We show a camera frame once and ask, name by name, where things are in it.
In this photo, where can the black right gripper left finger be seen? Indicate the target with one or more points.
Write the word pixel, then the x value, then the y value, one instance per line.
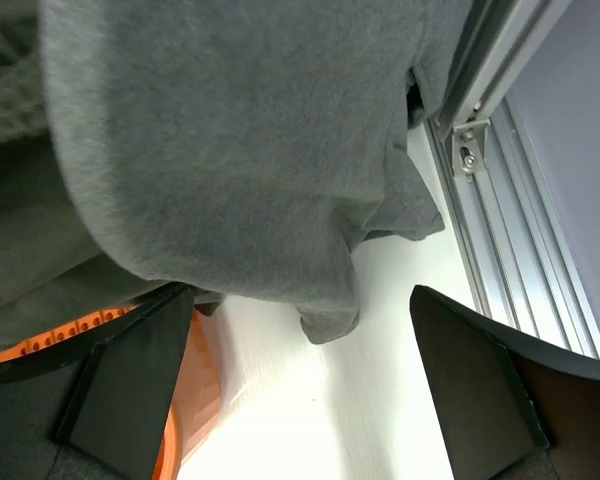
pixel 95 406

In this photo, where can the light grey shorts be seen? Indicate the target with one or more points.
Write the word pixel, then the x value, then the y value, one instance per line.
pixel 248 147

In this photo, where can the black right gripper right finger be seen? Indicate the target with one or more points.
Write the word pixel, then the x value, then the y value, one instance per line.
pixel 510 406

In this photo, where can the olive green shorts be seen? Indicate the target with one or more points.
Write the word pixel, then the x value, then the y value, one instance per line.
pixel 51 270

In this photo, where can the aluminium frame rack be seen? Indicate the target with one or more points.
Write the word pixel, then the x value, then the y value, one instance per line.
pixel 520 268

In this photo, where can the orange plastic basket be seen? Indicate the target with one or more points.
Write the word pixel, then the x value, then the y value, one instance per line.
pixel 197 396

